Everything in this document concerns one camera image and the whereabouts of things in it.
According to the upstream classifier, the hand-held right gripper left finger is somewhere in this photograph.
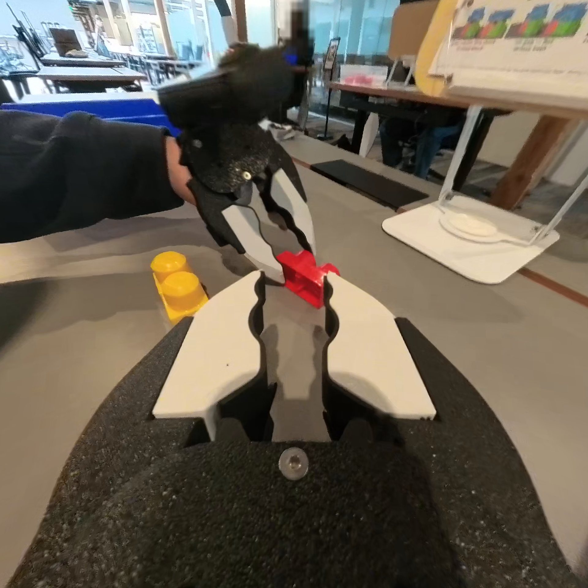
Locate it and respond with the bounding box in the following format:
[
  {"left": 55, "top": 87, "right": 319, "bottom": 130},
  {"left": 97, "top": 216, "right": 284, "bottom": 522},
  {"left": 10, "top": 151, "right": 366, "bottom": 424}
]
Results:
[{"left": 152, "top": 270, "right": 277, "bottom": 443}]

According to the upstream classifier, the blue plastic bin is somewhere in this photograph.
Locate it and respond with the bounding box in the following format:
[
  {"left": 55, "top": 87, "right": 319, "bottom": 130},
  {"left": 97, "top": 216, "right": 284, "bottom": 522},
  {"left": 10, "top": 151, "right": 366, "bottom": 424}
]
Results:
[{"left": 0, "top": 98, "right": 182, "bottom": 138}]

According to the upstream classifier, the white black upright device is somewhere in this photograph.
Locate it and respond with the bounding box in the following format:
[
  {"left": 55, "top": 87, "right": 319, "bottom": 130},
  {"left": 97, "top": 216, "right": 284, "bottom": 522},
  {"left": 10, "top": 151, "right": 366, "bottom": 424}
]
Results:
[{"left": 213, "top": 0, "right": 236, "bottom": 47}]

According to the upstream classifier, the acrylic sign stand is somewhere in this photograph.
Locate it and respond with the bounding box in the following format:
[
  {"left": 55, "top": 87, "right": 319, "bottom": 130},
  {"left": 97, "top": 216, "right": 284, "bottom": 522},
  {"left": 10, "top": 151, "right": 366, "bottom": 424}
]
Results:
[{"left": 382, "top": 0, "right": 588, "bottom": 284}]

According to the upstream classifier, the person's left hand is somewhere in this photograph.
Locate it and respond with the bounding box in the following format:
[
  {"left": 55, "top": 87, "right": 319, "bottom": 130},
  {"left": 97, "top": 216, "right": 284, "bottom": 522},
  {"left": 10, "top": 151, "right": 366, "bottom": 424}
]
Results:
[{"left": 164, "top": 137, "right": 199, "bottom": 203}]

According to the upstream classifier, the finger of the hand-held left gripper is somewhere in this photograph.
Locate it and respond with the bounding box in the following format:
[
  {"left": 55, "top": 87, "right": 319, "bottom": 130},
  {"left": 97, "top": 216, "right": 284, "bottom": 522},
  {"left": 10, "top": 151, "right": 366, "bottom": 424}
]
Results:
[
  {"left": 222, "top": 203, "right": 286, "bottom": 285},
  {"left": 266, "top": 165, "right": 318, "bottom": 256}
]

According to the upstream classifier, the red two-stud block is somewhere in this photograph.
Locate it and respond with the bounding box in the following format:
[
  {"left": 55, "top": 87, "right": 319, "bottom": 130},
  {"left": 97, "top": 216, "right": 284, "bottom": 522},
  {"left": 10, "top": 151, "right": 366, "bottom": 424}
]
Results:
[{"left": 277, "top": 250, "right": 341, "bottom": 309}]

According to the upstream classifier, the black floor sign stand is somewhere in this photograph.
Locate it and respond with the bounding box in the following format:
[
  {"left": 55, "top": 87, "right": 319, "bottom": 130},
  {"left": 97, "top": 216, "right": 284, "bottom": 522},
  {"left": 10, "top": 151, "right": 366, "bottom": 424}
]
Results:
[{"left": 317, "top": 38, "right": 343, "bottom": 141}]

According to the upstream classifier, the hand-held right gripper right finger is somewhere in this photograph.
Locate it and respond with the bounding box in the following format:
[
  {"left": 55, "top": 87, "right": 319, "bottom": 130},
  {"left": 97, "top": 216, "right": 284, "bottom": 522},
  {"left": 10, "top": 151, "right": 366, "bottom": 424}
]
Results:
[{"left": 323, "top": 275, "right": 437, "bottom": 441}]

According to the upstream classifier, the printed instruction sheet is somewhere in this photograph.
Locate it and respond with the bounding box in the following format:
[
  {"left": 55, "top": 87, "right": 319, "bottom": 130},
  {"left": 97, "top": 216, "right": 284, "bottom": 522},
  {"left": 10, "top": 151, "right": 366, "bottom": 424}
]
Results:
[{"left": 427, "top": 0, "right": 588, "bottom": 90}]

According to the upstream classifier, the tan curved board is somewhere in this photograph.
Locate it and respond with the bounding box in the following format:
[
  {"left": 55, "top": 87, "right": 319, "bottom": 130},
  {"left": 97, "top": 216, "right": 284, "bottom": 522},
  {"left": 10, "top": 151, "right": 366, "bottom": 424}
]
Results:
[{"left": 415, "top": 0, "right": 458, "bottom": 96}]

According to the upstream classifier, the clear plastic storage box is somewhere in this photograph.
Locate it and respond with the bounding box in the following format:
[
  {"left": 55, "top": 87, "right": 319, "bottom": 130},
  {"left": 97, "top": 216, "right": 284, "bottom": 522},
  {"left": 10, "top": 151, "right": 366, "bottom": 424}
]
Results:
[{"left": 341, "top": 64, "right": 391, "bottom": 87}]

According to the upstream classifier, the person's left forearm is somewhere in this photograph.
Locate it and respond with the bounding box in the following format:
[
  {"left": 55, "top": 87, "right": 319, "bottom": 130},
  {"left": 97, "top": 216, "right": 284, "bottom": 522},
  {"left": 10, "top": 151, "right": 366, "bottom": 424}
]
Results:
[{"left": 0, "top": 110, "right": 184, "bottom": 243}]

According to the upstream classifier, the wooden desk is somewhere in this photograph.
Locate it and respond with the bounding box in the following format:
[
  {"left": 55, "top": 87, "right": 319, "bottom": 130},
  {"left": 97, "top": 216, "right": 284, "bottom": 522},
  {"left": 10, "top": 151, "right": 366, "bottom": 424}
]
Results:
[{"left": 328, "top": 82, "right": 588, "bottom": 209}]

